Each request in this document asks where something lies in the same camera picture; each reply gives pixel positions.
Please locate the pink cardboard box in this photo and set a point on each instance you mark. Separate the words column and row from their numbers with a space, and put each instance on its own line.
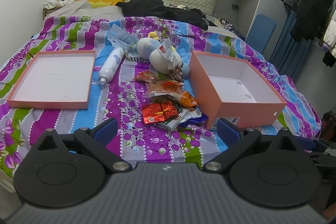
column 231, row 88

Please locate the red foil snack packet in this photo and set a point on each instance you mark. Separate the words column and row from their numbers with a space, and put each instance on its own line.
column 159, row 112

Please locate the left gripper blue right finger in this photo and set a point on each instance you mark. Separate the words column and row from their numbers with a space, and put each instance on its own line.
column 228, row 131

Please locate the blue pickled cabbage snack bag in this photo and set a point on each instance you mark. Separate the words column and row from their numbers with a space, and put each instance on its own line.
column 194, row 121

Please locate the light blue plastic bag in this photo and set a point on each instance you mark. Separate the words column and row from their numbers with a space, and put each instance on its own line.
column 120, row 38

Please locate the pink box lid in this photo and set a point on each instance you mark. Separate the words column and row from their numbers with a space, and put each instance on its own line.
column 55, row 80

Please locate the white blue plush toy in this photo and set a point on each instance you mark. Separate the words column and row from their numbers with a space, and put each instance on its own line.
column 148, row 49

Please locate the blue curtain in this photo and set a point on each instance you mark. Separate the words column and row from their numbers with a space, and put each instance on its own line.
column 289, row 56

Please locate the white shrimp flavour snack bag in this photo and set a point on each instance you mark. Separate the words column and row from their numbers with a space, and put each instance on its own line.
column 171, row 63

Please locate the clear red spicy strips packet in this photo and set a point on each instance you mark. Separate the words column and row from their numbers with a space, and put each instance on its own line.
column 170, row 88

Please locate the blue folded chair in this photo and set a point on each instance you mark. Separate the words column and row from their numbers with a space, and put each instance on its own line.
column 260, row 33

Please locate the hanging dark clothes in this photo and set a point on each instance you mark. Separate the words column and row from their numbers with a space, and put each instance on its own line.
column 310, row 17

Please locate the orange silver snack packet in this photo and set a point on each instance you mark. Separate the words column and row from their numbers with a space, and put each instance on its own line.
column 187, row 100

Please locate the red orange snack packet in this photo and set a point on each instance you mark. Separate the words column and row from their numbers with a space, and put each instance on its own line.
column 146, row 76

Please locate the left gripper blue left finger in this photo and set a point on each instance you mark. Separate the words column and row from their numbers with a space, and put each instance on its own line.
column 106, row 131

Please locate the clothes pile on nightstand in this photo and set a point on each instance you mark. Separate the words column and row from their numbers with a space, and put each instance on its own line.
column 53, row 4

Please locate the green white snack packet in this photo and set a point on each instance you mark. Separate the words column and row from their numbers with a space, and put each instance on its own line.
column 173, row 122

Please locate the black clothing pile on bed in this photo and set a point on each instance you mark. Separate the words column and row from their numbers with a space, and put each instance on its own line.
column 157, row 8

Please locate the white spray bottle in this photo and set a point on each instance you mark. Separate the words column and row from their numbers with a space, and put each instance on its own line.
column 110, row 66

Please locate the yellow pillow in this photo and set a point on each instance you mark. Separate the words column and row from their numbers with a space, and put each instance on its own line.
column 102, row 3

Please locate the colourful striped floral bedspread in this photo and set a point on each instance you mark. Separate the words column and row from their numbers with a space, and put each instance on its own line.
column 123, row 98

